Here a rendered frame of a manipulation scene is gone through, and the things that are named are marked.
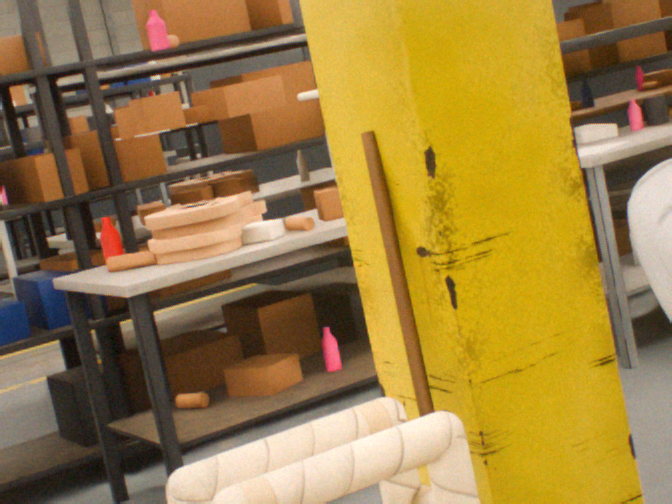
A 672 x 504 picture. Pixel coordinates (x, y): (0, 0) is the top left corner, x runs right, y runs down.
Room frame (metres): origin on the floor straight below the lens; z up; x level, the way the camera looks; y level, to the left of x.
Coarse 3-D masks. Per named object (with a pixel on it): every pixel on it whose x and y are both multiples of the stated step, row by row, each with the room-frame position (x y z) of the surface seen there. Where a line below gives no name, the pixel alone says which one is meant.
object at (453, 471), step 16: (464, 432) 0.93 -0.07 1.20; (448, 448) 0.92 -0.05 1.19; (464, 448) 0.93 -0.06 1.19; (432, 464) 0.93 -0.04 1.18; (448, 464) 0.92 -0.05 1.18; (464, 464) 0.92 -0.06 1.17; (432, 480) 0.93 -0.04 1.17; (448, 480) 0.92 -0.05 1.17; (464, 480) 0.92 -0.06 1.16; (448, 496) 0.92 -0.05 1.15; (464, 496) 0.92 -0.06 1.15
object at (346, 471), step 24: (384, 432) 0.91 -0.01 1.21; (408, 432) 0.91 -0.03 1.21; (432, 432) 0.92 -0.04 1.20; (456, 432) 0.92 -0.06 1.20; (312, 456) 0.89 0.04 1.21; (336, 456) 0.89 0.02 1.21; (360, 456) 0.89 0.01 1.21; (384, 456) 0.90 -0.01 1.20; (408, 456) 0.91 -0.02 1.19; (432, 456) 0.92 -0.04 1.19; (264, 480) 0.87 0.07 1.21; (288, 480) 0.87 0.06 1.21; (312, 480) 0.87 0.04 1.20; (336, 480) 0.88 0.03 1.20; (360, 480) 0.89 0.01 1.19
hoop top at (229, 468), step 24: (360, 408) 1.00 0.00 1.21; (384, 408) 1.00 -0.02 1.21; (288, 432) 0.97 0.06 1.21; (312, 432) 0.97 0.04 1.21; (336, 432) 0.97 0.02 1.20; (360, 432) 0.98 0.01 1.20; (216, 456) 0.95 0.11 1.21; (240, 456) 0.94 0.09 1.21; (264, 456) 0.95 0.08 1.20; (288, 456) 0.95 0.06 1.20; (192, 480) 0.92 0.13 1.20; (216, 480) 0.93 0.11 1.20; (240, 480) 0.94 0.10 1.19
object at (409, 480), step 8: (400, 424) 1.00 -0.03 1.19; (408, 472) 1.00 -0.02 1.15; (416, 472) 1.00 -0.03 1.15; (384, 480) 1.00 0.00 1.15; (392, 480) 1.00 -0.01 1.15; (400, 480) 0.99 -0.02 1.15; (408, 480) 1.00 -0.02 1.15; (416, 480) 1.00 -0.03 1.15; (384, 488) 1.00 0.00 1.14; (392, 488) 1.00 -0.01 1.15; (400, 488) 0.99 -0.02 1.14; (408, 488) 1.00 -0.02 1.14; (416, 488) 1.00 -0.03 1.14; (384, 496) 1.00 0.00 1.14; (392, 496) 1.00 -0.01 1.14; (400, 496) 0.99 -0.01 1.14; (408, 496) 1.00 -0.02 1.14
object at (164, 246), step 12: (252, 216) 4.98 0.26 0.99; (228, 228) 4.77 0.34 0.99; (240, 228) 4.87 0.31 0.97; (156, 240) 4.84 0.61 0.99; (168, 240) 4.77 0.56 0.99; (180, 240) 4.74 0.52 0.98; (192, 240) 4.73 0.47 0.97; (204, 240) 4.72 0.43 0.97; (216, 240) 4.73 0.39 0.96; (228, 240) 4.76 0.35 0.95; (156, 252) 4.81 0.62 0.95; (168, 252) 4.77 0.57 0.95
